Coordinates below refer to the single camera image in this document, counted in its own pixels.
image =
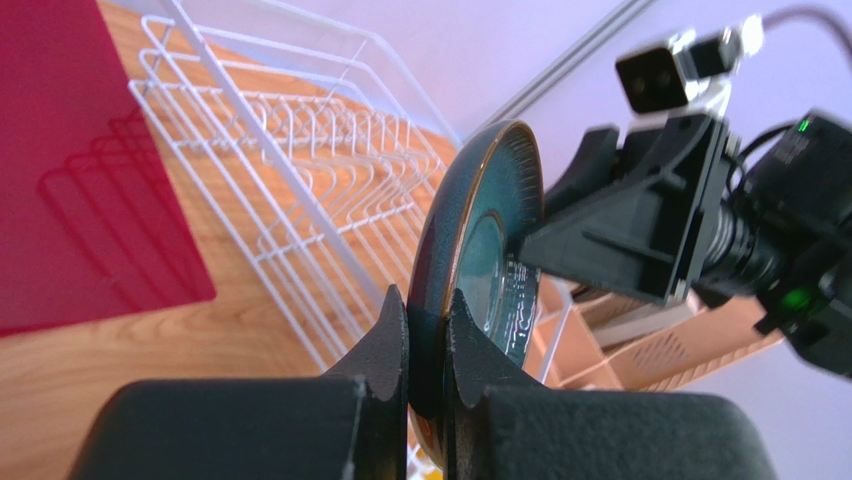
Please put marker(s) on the red mat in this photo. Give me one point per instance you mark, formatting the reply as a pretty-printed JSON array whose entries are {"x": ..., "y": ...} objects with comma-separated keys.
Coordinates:
[{"x": 91, "y": 227}]

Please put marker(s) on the white wire dish rack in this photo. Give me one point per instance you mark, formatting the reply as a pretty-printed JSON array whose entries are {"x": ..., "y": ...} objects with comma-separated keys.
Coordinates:
[{"x": 314, "y": 145}]

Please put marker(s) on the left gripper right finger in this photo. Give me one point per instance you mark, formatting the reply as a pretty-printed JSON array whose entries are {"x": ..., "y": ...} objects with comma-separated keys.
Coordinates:
[{"x": 500, "y": 423}]

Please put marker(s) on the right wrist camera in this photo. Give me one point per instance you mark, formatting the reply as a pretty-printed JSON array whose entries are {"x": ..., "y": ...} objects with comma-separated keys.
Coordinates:
[{"x": 686, "y": 74}]

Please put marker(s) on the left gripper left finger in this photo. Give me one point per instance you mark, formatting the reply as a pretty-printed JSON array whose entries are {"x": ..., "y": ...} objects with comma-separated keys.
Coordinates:
[{"x": 347, "y": 423}]

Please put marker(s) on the dark grey plate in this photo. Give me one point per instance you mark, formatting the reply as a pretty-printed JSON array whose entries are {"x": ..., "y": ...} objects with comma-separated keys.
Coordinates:
[{"x": 490, "y": 197}]

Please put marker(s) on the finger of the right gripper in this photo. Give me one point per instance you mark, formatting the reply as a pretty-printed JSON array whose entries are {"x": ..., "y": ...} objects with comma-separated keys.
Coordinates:
[
  {"x": 646, "y": 234},
  {"x": 588, "y": 171}
]

